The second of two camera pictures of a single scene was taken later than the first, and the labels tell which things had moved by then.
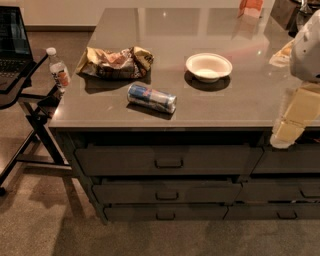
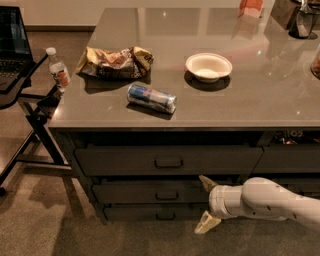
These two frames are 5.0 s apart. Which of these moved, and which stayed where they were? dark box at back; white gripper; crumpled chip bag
Moved: white gripper
Stayed: dark box at back; crumpled chip bag
